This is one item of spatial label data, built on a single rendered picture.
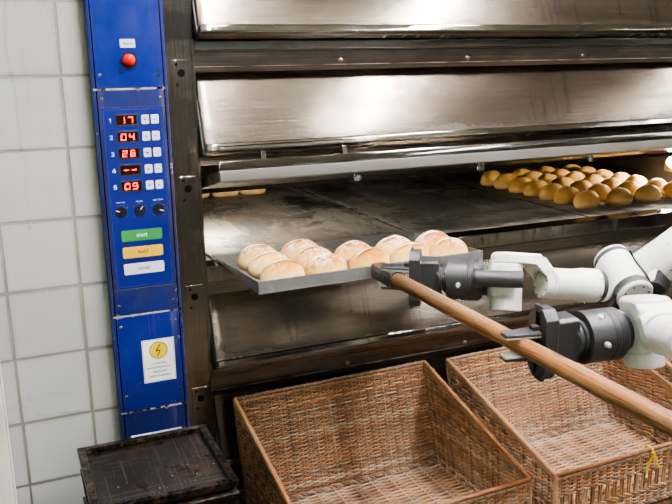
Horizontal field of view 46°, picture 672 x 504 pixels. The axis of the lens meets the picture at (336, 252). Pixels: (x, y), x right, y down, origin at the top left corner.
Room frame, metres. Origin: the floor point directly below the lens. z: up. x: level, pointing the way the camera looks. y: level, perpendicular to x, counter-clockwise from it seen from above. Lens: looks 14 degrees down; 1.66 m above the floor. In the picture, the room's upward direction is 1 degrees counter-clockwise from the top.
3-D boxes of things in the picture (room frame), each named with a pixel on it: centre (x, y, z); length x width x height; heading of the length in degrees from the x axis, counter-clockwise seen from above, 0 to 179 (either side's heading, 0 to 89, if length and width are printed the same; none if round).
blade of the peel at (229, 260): (1.86, -0.02, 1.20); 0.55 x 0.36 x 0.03; 114
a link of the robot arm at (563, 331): (1.24, -0.38, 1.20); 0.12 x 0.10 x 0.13; 106
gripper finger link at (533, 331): (1.22, -0.30, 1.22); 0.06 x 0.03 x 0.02; 106
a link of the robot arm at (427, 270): (1.61, -0.21, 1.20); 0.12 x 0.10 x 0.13; 79
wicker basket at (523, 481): (1.72, -0.09, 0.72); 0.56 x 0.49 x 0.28; 115
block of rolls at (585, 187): (2.83, -0.88, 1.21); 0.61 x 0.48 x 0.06; 23
